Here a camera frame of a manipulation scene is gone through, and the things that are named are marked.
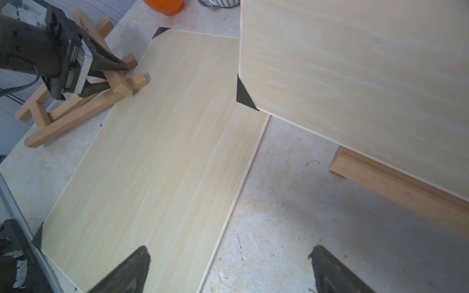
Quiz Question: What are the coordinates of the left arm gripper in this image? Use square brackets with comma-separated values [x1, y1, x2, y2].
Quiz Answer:
[36, 1, 129, 100]

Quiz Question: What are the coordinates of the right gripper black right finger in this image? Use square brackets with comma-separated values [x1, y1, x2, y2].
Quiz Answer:
[309, 245, 374, 293]

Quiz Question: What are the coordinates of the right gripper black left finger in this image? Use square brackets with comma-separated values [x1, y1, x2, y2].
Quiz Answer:
[89, 246, 151, 293]

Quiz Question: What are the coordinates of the wooden easel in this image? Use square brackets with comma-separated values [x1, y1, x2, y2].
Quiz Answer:
[15, 9, 149, 148]

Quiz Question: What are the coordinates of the wooden easel being assembled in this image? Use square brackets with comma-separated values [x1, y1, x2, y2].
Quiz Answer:
[330, 147, 469, 238]

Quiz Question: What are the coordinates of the light wooden board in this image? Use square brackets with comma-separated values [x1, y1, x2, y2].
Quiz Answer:
[42, 29, 268, 293]
[239, 1, 469, 199]

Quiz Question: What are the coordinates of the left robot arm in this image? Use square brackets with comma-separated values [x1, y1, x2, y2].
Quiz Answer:
[1, 1, 129, 100]

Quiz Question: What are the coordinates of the orange plastic bowl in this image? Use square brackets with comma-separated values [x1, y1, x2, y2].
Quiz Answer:
[144, 0, 184, 17]

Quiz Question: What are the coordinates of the striped ceramic mug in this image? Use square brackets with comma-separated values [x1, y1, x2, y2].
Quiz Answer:
[199, 0, 240, 9]

